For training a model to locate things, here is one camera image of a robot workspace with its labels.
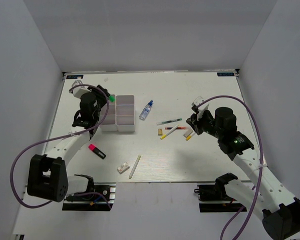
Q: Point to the dark corner label left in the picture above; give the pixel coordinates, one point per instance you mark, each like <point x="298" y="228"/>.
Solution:
<point x="74" y="77"/>

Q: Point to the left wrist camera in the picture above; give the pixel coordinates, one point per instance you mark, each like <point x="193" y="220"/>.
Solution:
<point x="77" y="92"/>

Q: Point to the pink cap black highlighter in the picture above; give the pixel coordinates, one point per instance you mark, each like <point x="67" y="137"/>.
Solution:
<point x="96" y="151"/>

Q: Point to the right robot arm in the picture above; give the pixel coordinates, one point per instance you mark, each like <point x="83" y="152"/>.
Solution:
<point x="276" y="207"/>

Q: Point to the green gel pen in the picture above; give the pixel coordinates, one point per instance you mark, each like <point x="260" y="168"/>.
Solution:
<point x="168" y="121"/>

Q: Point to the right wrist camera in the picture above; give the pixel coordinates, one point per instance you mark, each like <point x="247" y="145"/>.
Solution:
<point x="199" y="107"/>

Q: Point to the white divided organizer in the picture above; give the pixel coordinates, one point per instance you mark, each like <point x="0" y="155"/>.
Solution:
<point x="109" y="123"/>
<point x="125" y="113"/>

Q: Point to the dark corner label right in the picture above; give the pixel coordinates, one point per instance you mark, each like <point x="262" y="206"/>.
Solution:
<point x="225" y="74"/>

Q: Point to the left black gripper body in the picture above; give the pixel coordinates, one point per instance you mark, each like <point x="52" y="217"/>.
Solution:
<point x="101" y="100"/>

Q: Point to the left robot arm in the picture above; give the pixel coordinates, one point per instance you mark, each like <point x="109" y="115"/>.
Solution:
<point x="48" y="178"/>

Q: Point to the left white divided organizer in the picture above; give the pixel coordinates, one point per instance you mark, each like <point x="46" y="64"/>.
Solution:
<point x="109" y="123"/>

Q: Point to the white marker yellow cap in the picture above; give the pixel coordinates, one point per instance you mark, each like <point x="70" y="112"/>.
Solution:
<point x="169" y="132"/>

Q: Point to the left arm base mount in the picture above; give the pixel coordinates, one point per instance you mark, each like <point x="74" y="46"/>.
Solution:
<point x="101" y="200"/>

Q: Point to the pale yellow pen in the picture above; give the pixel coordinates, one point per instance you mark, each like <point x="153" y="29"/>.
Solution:
<point x="134" y="166"/>

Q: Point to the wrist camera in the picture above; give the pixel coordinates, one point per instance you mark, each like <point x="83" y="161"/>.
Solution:
<point x="199" y="107"/>
<point x="77" y="92"/>

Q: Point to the tan eraser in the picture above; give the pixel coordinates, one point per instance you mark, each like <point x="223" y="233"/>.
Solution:
<point x="160" y="131"/>

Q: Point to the right white divided organizer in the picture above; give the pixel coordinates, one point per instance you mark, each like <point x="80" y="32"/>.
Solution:
<point x="125" y="113"/>

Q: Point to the blue cap spray bottle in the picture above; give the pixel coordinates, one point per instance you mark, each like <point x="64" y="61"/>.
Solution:
<point x="146" y="110"/>

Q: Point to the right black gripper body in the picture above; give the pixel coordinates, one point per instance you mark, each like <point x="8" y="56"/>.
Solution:
<point x="205" y="124"/>

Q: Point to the green cap black highlighter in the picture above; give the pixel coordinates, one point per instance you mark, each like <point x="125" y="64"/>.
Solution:
<point x="112" y="98"/>

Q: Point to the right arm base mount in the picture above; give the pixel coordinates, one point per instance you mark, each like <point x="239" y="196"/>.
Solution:
<point x="211" y="201"/>

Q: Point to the white correction tape dispenser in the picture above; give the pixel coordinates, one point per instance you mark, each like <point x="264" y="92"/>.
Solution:
<point x="123" y="167"/>

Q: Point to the red pen orange cap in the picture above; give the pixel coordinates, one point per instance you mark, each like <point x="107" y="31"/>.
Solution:
<point x="181" y="128"/>

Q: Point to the white eraser block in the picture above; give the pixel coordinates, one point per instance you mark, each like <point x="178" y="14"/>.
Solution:
<point x="187" y="133"/>

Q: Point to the dark corner label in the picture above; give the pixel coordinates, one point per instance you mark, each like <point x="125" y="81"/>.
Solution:
<point x="225" y="74"/>
<point x="74" y="77"/>

